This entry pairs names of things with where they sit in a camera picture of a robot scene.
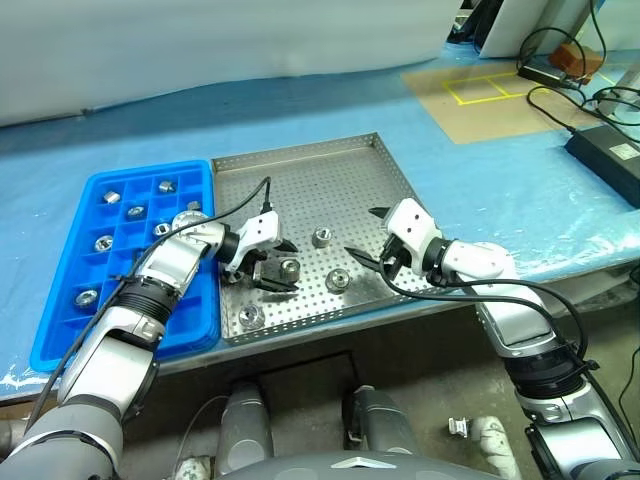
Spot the large black power adapter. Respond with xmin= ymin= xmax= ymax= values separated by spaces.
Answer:
xmin=564 ymin=124 xmax=640 ymax=206

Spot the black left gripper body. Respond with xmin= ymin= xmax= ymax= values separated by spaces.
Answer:
xmin=238 ymin=242 xmax=281 ymax=291

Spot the small white fitting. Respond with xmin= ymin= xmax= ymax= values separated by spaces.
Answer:
xmin=174 ymin=454 xmax=214 ymax=480

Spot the black looped cable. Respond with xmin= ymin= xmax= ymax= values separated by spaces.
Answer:
xmin=517 ymin=0 xmax=609 ymax=69

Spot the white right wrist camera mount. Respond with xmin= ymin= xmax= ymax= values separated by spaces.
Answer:
xmin=384 ymin=197 xmax=445 ymax=275

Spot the small metal clamp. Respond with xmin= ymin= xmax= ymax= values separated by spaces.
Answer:
xmin=447 ymin=415 xmax=474 ymax=441

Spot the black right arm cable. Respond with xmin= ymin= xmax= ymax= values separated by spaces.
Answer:
xmin=379 ymin=254 xmax=601 ymax=374

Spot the brown block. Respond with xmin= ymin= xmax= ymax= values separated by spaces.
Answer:
xmin=551 ymin=42 xmax=604 ymax=76

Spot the perforated steel tray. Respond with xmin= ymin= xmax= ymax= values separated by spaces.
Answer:
xmin=209 ymin=131 xmax=439 ymax=347

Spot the white cylinder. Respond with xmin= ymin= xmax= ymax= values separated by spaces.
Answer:
xmin=469 ymin=415 xmax=524 ymax=480

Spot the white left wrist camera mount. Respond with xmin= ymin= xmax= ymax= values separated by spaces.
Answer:
xmin=222 ymin=210 xmax=285 ymax=282

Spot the black power cable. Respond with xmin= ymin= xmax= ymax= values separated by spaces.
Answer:
xmin=527 ymin=85 xmax=584 ymax=134

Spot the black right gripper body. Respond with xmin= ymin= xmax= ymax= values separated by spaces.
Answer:
xmin=378 ymin=234 xmax=419 ymax=281

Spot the small black power adapter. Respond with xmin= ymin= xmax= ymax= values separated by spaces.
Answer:
xmin=517 ymin=58 xmax=569 ymax=86

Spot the blue plastic compartment tray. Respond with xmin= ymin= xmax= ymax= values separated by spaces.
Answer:
xmin=29 ymin=158 xmax=221 ymax=372

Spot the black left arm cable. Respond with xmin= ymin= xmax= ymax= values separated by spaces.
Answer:
xmin=22 ymin=175 xmax=275 ymax=436

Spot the dark grey rounded shape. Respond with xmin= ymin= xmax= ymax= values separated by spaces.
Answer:
xmin=344 ymin=384 xmax=426 ymax=469
xmin=214 ymin=382 xmax=275 ymax=476

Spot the brown cardboard mat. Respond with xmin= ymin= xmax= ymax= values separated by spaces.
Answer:
xmin=402 ymin=59 xmax=609 ymax=146

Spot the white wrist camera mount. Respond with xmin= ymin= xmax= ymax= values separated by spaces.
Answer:
xmin=384 ymin=197 xmax=445 ymax=275
xmin=222 ymin=210 xmax=285 ymax=282

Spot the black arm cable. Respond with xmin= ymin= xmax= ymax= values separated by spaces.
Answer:
xmin=22 ymin=175 xmax=275 ymax=436
xmin=379 ymin=254 xmax=601 ymax=374

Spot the white board panel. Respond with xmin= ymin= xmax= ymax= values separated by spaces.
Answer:
xmin=479 ymin=0 xmax=591 ymax=59

